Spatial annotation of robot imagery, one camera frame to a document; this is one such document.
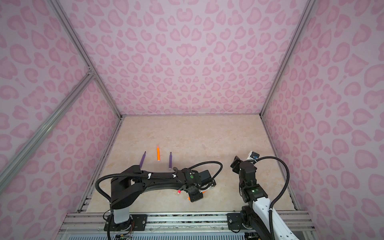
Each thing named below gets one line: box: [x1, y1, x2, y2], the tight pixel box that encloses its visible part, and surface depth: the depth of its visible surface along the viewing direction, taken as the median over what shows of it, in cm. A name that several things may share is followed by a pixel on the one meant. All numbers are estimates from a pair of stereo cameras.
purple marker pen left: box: [139, 151, 146, 169], surface depth 97 cm
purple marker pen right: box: [169, 151, 172, 171], surface depth 97 cm
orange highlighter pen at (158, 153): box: [156, 145, 161, 161], surface depth 100 cm
